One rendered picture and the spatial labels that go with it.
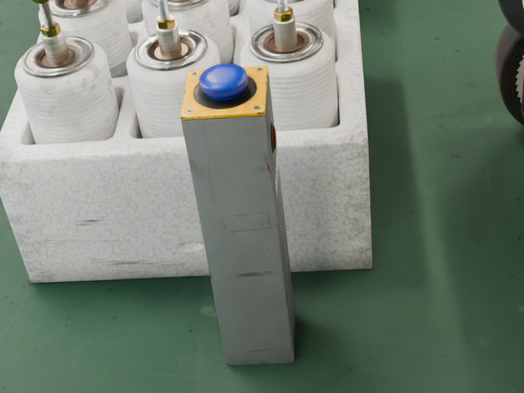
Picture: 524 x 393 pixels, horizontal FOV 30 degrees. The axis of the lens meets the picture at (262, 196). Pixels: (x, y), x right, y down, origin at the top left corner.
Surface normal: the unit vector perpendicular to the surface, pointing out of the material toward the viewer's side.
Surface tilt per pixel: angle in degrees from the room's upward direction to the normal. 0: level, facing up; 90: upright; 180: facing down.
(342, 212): 90
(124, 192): 90
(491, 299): 0
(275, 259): 90
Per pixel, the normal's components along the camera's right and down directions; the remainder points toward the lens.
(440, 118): -0.10, -0.76
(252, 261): -0.04, 0.65
